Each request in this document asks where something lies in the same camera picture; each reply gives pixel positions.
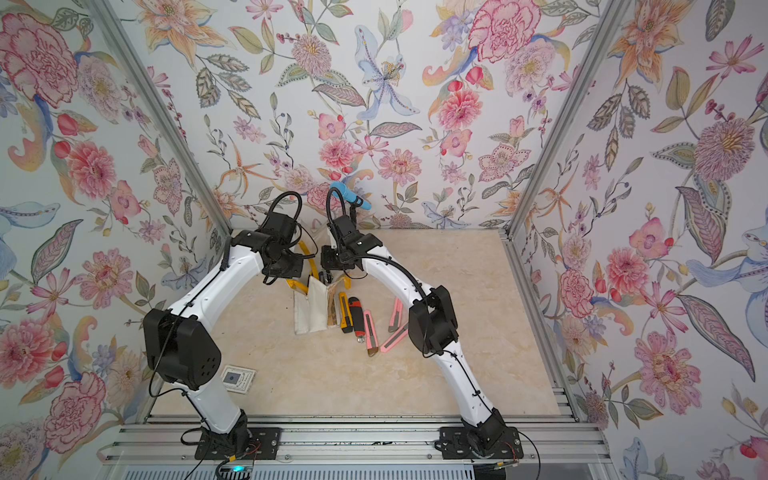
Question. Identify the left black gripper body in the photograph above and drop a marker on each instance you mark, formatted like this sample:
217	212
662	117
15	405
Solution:
289	266

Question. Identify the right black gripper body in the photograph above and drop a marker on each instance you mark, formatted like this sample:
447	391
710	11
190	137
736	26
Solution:
336	259

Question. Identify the red black utility knife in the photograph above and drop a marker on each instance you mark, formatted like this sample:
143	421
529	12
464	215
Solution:
358	319

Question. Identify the white canvas pouch yellow handles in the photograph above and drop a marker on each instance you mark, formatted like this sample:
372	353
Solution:
316	305

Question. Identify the yellow black utility knife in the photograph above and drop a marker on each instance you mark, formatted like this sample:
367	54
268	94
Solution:
346	318

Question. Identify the pink utility knife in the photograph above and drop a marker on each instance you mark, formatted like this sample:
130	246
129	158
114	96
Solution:
394	339
396	316
372	344

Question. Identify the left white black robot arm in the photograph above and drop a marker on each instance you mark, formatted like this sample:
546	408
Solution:
178	340

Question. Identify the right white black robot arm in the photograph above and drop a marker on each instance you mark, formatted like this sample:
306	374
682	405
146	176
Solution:
432	325

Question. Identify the blue microphone on black stand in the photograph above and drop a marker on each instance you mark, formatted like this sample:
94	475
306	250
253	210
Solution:
351	196

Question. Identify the white QR code card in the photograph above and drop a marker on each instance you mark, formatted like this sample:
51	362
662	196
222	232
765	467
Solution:
237	379

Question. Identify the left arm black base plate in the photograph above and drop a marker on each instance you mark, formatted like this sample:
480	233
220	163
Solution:
253	443

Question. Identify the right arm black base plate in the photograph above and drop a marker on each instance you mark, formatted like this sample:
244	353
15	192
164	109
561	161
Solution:
465	443

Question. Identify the aluminium front rail frame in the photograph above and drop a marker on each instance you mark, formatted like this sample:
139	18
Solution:
357	447

